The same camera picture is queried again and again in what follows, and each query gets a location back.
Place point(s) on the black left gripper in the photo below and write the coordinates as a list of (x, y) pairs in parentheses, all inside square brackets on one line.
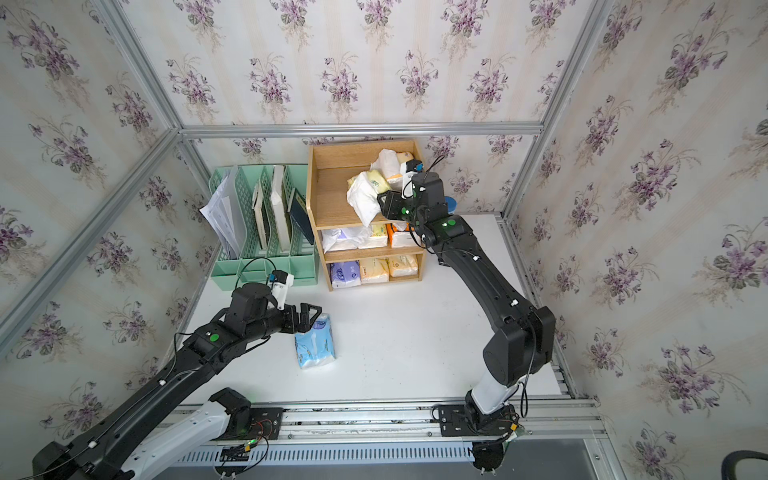
[(304, 324)]

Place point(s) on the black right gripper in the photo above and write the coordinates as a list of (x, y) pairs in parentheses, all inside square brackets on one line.
[(389, 205)]

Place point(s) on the yellow-green tissue pack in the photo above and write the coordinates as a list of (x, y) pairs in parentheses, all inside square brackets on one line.
[(362, 194)]

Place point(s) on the blue tissue pack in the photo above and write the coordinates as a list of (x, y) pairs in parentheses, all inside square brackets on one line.
[(316, 347)]

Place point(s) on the orange-yellow tissue pack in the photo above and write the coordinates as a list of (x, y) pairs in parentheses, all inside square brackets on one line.
[(392, 165)]

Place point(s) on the white purple tissue pack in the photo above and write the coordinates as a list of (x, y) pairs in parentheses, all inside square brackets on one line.
[(342, 239)]

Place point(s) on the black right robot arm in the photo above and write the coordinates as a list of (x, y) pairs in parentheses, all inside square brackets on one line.
[(523, 334)]

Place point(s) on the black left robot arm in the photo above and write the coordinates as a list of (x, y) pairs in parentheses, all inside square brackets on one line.
[(123, 445)]

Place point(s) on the orange tissue pack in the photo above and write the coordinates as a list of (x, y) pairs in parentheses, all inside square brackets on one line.
[(399, 234)]

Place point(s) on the wooden three-tier shelf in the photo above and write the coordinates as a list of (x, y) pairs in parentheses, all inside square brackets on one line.
[(341, 192)]

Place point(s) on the blue-lidded cylindrical container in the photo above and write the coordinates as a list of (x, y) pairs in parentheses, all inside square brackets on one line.
[(451, 204)]

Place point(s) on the dark blue booklet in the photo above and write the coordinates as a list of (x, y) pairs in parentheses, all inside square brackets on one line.
[(299, 214)]

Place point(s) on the green plastic file organizer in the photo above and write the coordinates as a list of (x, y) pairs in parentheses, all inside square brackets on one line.
[(271, 243)]

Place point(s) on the white paper sheets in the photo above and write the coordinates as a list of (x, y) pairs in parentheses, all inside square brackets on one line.
[(224, 214)]

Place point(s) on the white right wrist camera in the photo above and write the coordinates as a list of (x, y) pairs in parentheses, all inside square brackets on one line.
[(408, 170)]

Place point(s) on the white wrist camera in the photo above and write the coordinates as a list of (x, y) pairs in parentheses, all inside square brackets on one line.
[(280, 282), (408, 170)]

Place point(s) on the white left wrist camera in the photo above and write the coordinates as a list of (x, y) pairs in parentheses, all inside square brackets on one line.
[(280, 282)]

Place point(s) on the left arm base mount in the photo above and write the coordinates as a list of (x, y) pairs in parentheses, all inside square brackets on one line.
[(246, 421)]

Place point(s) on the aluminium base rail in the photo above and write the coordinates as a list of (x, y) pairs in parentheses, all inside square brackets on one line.
[(330, 434)]

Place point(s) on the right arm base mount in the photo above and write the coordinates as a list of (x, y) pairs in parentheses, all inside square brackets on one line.
[(474, 420)]

